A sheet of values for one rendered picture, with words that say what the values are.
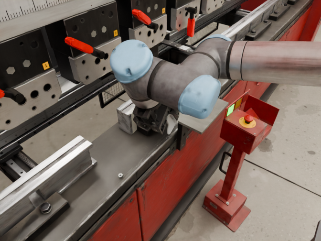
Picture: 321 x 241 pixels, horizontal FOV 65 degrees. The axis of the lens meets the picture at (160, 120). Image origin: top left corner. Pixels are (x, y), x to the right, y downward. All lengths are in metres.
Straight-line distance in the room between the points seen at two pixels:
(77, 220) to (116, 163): 0.21
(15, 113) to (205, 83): 0.37
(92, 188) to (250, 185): 1.34
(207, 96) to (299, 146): 1.97
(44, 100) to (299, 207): 1.71
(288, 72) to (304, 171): 1.72
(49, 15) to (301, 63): 0.46
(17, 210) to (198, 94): 0.55
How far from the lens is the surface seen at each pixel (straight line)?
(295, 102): 2.81
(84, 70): 0.64
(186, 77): 0.42
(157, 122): 0.62
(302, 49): 0.49
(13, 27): 0.53
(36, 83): 0.58
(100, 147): 0.91
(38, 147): 2.27
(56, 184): 0.79
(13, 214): 0.76
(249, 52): 0.50
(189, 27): 0.92
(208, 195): 1.68
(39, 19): 0.55
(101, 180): 0.82
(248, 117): 1.15
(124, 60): 0.44
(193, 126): 0.78
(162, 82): 0.43
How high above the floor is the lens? 1.53
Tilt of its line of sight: 42 degrees down
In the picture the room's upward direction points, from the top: straight up
